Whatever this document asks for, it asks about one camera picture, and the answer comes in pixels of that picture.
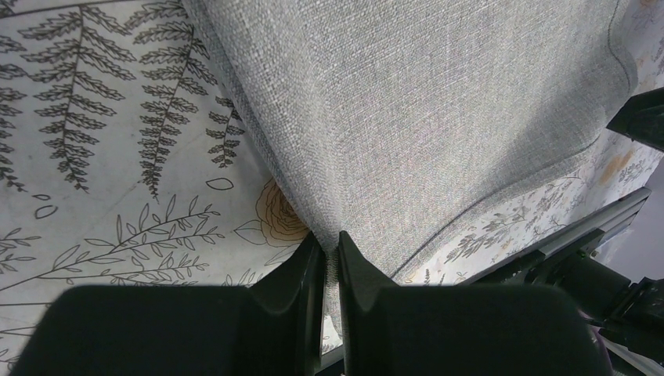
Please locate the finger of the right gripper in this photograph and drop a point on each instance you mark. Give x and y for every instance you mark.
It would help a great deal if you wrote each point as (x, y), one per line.
(641, 119)

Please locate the floral tablecloth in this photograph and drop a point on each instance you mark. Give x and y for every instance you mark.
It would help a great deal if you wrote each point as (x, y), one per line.
(120, 159)

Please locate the grey cloth napkin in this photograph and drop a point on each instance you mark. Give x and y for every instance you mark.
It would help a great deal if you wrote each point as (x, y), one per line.
(401, 122)

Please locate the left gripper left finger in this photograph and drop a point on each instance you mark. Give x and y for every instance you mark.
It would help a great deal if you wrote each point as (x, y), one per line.
(271, 328)

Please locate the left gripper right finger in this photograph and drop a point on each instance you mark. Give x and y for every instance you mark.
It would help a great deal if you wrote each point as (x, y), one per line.
(476, 329)

